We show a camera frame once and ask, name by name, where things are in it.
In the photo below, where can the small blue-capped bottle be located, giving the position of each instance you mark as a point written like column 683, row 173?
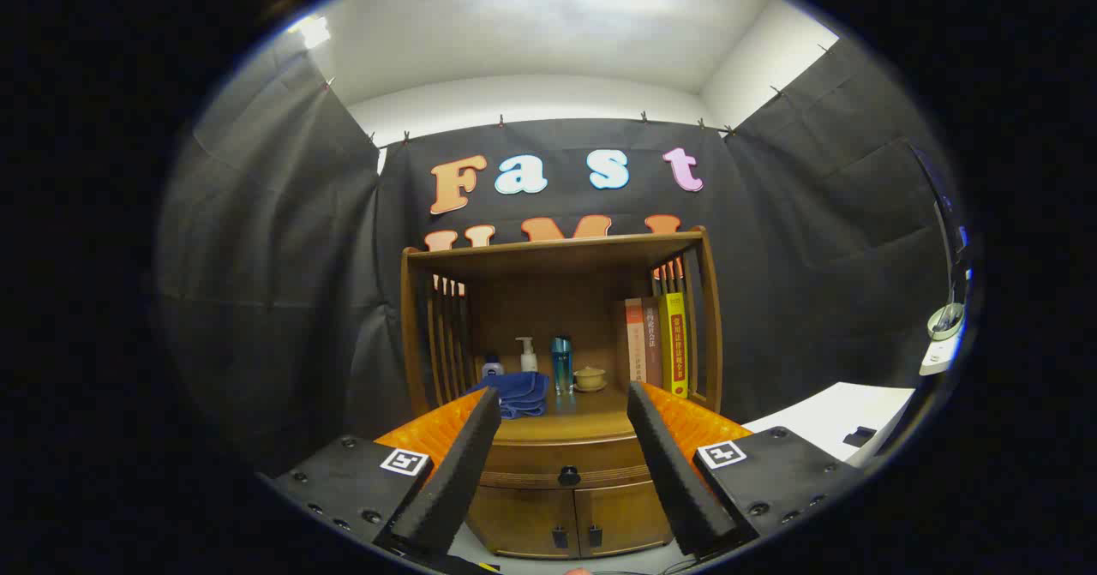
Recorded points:
column 493, row 369

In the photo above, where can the beige lidded tea cup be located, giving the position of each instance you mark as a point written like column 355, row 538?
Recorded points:
column 590, row 379

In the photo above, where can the tall blue glass bottle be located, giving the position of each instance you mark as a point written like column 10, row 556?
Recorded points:
column 562, row 365

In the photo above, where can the white pump bottle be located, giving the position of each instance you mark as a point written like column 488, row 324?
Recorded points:
column 529, row 361

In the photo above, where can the wooden countertop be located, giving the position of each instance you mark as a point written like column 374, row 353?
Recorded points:
column 574, row 421

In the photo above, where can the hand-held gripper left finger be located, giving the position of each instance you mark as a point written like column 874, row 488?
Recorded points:
column 454, row 472

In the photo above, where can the beige book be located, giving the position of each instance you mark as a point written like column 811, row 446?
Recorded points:
column 634, row 344

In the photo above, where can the white and green device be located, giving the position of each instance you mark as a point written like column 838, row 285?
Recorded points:
column 943, row 326

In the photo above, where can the yellow book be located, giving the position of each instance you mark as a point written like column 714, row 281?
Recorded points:
column 675, row 344

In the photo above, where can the black backdrop cloth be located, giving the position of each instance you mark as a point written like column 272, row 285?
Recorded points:
column 283, row 258

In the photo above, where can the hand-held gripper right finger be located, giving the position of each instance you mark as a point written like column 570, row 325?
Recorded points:
column 673, row 472

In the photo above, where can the wooden cabinet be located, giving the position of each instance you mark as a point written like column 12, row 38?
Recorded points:
column 548, row 254

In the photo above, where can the brown book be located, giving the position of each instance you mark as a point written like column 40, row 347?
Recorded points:
column 653, row 344

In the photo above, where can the white table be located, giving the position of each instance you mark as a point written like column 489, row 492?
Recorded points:
column 823, row 412

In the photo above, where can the wooden drawer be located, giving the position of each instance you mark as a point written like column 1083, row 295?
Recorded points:
column 531, row 459

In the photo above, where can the small black block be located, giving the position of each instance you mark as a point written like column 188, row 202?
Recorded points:
column 860, row 436

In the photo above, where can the folded blue towel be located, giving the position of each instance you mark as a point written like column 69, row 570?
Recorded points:
column 523, row 391

